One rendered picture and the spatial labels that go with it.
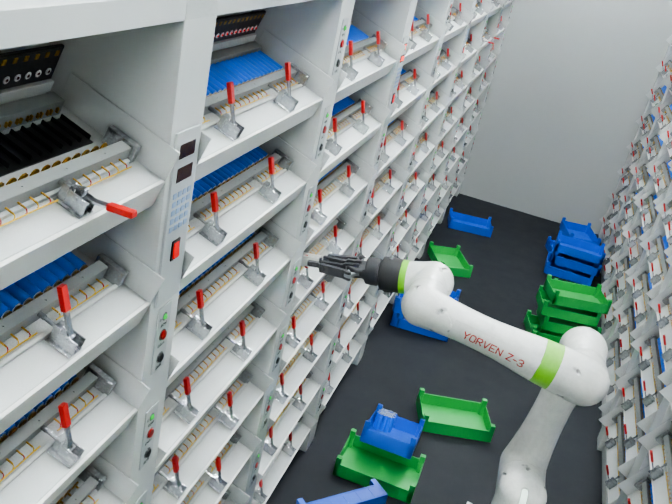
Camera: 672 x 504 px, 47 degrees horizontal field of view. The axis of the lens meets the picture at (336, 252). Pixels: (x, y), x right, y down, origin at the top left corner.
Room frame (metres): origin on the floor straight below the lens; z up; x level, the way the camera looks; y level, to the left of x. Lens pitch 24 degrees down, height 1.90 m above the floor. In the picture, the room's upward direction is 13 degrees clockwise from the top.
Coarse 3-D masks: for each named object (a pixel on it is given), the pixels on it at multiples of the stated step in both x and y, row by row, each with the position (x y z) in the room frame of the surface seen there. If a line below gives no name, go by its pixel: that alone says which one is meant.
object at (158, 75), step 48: (192, 0) 1.03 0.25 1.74; (96, 48) 1.05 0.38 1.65; (144, 48) 1.03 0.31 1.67; (192, 48) 1.05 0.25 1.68; (144, 96) 1.03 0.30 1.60; (192, 96) 1.07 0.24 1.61; (192, 192) 1.11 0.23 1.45; (144, 240) 1.02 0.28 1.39; (144, 336) 1.02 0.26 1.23; (144, 480) 1.07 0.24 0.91
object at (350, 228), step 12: (348, 216) 2.39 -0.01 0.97; (348, 228) 2.39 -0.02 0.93; (360, 228) 2.38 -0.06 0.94; (348, 240) 2.34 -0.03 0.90; (312, 252) 2.14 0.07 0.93; (324, 252) 2.18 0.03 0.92; (312, 276) 2.02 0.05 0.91; (300, 288) 1.92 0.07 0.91; (312, 288) 1.97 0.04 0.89; (300, 300) 1.87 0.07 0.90
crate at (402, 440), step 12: (372, 420) 2.60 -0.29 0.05; (396, 420) 2.66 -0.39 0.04; (408, 420) 2.66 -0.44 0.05; (420, 420) 2.64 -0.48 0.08; (372, 432) 2.40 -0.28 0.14; (384, 432) 2.56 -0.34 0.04; (396, 432) 2.60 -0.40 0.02; (408, 432) 2.64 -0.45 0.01; (420, 432) 2.55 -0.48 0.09; (372, 444) 2.39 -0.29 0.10; (384, 444) 2.38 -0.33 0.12; (396, 444) 2.38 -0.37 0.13; (408, 444) 2.37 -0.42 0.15; (408, 456) 2.36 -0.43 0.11
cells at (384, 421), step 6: (378, 414) 2.61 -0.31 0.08; (384, 414) 2.61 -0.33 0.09; (390, 414) 2.62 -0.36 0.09; (396, 414) 2.66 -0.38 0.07; (378, 420) 2.58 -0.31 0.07; (384, 420) 2.58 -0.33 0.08; (390, 420) 2.58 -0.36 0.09; (378, 426) 2.58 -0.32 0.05; (384, 426) 2.58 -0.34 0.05; (390, 426) 2.59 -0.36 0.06
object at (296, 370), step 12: (324, 324) 2.39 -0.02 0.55; (312, 336) 2.22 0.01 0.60; (324, 336) 2.37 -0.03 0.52; (300, 348) 2.24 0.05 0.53; (312, 348) 2.21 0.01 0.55; (324, 348) 2.31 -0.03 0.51; (300, 360) 2.18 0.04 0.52; (312, 360) 2.20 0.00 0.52; (288, 372) 2.08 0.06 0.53; (300, 372) 2.12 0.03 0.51; (276, 384) 1.99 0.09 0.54; (288, 384) 2.04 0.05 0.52; (276, 396) 1.95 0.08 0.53; (288, 396) 1.96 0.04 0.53; (276, 408) 1.91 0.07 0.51
